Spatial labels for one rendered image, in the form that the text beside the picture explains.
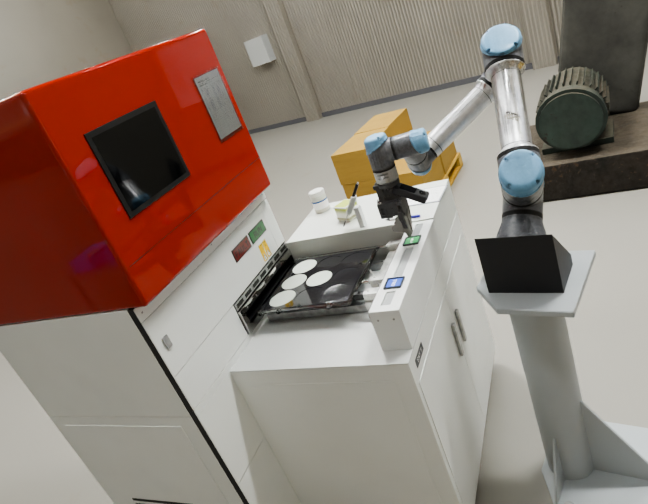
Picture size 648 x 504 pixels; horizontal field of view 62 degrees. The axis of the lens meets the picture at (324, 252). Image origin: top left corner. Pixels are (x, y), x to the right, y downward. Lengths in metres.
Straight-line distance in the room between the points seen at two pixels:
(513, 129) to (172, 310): 1.11
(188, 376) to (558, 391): 1.17
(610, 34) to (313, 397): 3.54
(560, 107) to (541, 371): 2.38
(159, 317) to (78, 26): 10.80
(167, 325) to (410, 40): 7.47
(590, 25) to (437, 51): 4.29
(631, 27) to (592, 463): 3.16
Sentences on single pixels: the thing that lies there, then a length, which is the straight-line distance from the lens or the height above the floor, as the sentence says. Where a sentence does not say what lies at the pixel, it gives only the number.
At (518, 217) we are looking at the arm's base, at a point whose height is 1.03.
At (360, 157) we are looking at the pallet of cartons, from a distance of 4.35.
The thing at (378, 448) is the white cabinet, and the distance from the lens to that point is 1.84.
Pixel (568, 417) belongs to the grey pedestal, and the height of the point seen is 0.31.
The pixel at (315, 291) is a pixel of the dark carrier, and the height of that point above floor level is 0.90.
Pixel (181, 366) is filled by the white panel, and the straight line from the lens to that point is 1.68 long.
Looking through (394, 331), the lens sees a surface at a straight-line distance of 1.56.
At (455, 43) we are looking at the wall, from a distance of 8.45.
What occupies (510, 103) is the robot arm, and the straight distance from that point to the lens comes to 1.68.
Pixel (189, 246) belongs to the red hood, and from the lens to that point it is 1.67.
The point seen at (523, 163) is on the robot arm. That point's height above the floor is 1.20.
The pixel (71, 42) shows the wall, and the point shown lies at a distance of 12.01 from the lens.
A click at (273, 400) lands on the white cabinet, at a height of 0.69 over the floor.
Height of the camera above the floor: 1.76
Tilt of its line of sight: 23 degrees down
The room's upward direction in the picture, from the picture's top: 22 degrees counter-clockwise
